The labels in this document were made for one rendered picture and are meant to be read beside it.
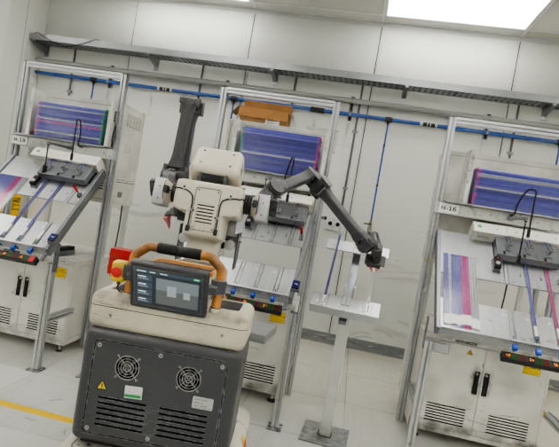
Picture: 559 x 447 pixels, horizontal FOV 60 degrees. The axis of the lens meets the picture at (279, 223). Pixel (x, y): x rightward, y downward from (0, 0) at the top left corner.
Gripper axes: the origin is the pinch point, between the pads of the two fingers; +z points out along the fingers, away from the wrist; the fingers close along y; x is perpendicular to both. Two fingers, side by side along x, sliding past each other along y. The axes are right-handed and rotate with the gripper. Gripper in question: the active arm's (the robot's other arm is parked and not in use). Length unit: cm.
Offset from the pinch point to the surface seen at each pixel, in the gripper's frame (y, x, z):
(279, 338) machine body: 49, 22, 54
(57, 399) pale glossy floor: 149, 93, 36
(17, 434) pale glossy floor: 140, 119, 9
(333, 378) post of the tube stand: 12, 44, 42
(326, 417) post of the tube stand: 12, 60, 56
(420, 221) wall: -31, -157, 119
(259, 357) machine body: 59, 32, 63
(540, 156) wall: -122, -213, 74
